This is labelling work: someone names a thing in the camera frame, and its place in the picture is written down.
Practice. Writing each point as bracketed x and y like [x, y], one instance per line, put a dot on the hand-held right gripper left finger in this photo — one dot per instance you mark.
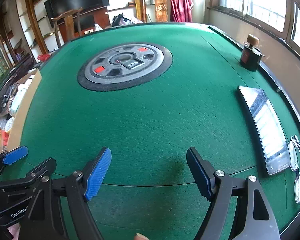
[98, 175]

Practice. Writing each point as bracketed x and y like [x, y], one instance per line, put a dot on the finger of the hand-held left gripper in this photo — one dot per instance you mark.
[40, 168]
[15, 155]

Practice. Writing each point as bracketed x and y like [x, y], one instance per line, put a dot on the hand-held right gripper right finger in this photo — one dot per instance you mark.
[202, 173]

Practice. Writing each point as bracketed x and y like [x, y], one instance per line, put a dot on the cardboard box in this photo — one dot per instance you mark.
[31, 90]

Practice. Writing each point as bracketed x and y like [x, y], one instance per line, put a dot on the person's right hand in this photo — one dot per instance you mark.
[140, 236]

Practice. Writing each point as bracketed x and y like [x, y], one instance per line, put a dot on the smartphone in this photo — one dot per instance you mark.
[265, 130]

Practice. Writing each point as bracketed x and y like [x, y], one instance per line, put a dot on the folding mahjong table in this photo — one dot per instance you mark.
[20, 66]

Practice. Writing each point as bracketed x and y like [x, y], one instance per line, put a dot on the eyeglasses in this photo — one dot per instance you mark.
[299, 187]

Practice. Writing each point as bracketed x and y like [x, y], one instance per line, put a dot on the red plastic bag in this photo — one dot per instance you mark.
[43, 57]

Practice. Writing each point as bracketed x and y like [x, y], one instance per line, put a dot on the round mahjong table console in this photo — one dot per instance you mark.
[125, 63]

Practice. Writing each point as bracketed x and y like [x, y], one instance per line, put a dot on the dark bottle with wooden cap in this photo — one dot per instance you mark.
[250, 55]

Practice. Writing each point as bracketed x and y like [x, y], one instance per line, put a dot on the dark wooden chair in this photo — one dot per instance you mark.
[65, 17]

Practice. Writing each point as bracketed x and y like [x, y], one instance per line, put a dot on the pile of clothes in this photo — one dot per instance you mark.
[126, 20]

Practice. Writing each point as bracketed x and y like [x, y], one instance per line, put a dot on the black television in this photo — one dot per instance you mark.
[77, 1]

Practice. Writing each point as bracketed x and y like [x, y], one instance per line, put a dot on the red cloth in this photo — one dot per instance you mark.
[181, 7]

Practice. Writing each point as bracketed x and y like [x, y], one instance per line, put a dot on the carved wooden chair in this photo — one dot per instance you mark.
[161, 7]

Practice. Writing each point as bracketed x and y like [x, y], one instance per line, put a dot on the window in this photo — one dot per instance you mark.
[262, 0]

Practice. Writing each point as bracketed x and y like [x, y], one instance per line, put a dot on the wooden wall shelf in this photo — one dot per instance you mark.
[32, 25]

